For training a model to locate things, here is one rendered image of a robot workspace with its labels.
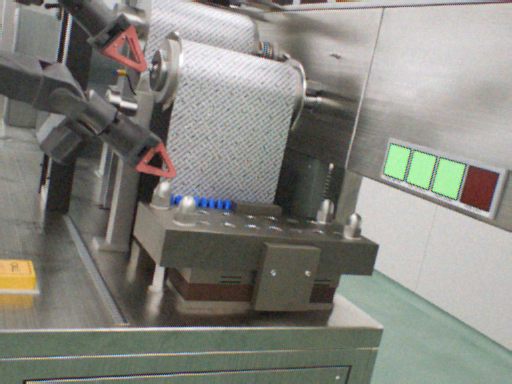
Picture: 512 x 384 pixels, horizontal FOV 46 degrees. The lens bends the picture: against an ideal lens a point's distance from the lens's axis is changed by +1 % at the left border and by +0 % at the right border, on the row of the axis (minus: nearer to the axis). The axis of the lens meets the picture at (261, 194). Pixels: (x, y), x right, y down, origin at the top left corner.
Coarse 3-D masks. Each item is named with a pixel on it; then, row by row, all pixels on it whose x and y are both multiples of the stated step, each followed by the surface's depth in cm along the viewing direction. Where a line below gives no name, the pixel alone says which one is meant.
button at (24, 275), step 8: (0, 264) 89; (8, 264) 90; (16, 264) 91; (24, 264) 91; (0, 272) 86; (8, 272) 87; (16, 272) 88; (24, 272) 88; (32, 272) 89; (0, 280) 86; (8, 280) 86; (16, 280) 87; (24, 280) 87; (32, 280) 88; (0, 288) 86; (8, 288) 86; (16, 288) 87; (24, 288) 87; (32, 288) 88
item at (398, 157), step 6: (390, 150) 100; (396, 150) 98; (402, 150) 97; (408, 150) 96; (390, 156) 99; (396, 156) 98; (402, 156) 97; (408, 156) 96; (390, 162) 99; (396, 162) 98; (402, 162) 97; (390, 168) 99; (396, 168) 98; (402, 168) 97; (390, 174) 99; (396, 174) 98; (402, 174) 96
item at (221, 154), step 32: (192, 128) 106; (224, 128) 109; (256, 128) 112; (288, 128) 115; (192, 160) 108; (224, 160) 111; (256, 160) 113; (192, 192) 109; (224, 192) 112; (256, 192) 115
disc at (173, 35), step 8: (176, 32) 105; (176, 40) 104; (176, 48) 104; (176, 64) 103; (176, 72) 103; (176, 80) 102; (176, 88) 102; (160, 104) 109; (168, 104) 105; (160, 112) 109
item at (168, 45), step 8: (168, 40) 106; (160, 48) 109; (168, 48) 105; (168, 56) 105; (176, 56) 103; (168, 64) 104; (168, 72) 104; (296, 72) 116; (168, 80) 103; (296, 80) 115; (168, 88) 104; (160, 96) 107; (168, 96) 105; (296, 96) 114; (296, 104) 115
